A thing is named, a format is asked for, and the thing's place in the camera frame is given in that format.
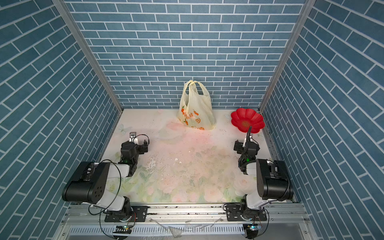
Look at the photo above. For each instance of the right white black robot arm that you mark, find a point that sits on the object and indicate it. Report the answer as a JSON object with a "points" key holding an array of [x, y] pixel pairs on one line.
{"points": [[273, 181]]}

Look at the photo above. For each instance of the red flower-shaped plate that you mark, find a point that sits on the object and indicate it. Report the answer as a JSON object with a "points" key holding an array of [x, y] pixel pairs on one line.
{"points": [[244, 119]]}

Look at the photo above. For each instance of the aluminium front rail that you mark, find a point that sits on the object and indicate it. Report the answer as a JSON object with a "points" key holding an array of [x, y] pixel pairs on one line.
{"points": [[180, 213]]}

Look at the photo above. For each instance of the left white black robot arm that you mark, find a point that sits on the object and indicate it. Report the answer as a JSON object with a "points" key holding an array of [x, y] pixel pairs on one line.
{"points": [[88, 182]]}

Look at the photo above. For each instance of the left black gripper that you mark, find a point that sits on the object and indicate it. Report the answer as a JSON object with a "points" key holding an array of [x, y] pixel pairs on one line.
{"points": [[141, 147]]}

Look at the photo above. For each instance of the cream printed plastic bag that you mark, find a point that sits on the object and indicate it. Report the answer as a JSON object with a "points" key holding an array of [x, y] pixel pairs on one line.
{"points": [[195, 109]]}

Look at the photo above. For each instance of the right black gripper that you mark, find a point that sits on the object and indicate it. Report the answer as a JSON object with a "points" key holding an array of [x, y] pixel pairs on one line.
{"points": [[247, 143]]}

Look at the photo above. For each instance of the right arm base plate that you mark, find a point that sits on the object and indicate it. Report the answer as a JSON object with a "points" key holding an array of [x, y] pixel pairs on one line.
{"points": [[236, 213]]}

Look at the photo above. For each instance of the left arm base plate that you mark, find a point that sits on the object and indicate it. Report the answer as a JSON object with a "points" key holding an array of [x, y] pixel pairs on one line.
{"points": [[127, 214]]}

